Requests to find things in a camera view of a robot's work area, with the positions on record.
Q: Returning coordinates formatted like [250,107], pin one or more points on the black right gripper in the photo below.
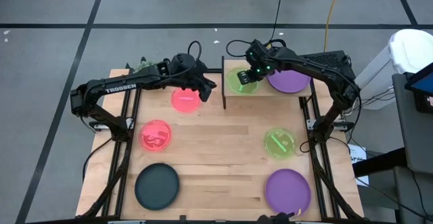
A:
[262,60]

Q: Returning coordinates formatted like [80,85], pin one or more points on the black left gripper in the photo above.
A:
[187,71]

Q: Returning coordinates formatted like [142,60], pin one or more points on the green translucent plate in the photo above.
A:
[279,144]
[234,83]

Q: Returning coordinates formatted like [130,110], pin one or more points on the red translucent plate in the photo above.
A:
[155,136]
[185,102]

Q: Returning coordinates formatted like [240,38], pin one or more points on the purple plate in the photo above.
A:
[291,83]
[287,193]

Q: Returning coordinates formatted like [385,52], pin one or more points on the dark grey plate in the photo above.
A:
[156,186]

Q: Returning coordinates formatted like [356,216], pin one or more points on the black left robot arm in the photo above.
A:
[118,85]

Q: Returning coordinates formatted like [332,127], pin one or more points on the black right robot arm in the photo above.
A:
[321,71]

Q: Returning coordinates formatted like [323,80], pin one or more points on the green succulent in white pot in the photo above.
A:
[140,66]

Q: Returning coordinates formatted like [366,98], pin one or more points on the black perforated computer box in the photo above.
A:
[335,60]

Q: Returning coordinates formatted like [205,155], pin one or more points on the black table clamp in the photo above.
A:
[182,219]

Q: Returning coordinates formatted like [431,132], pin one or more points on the white paper sheet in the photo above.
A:
[358,151]

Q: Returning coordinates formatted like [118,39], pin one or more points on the silver aluminium strip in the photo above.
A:
[126,222]
[309,222]

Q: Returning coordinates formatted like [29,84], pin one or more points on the white lined bin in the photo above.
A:
[411,48]

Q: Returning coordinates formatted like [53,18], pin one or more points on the black tablet with blue screen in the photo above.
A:
[424,97]

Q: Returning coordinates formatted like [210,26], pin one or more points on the grey desk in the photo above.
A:
[417,139]

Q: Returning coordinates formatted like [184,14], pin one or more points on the black aluminium rig frame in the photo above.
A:
[216,70]

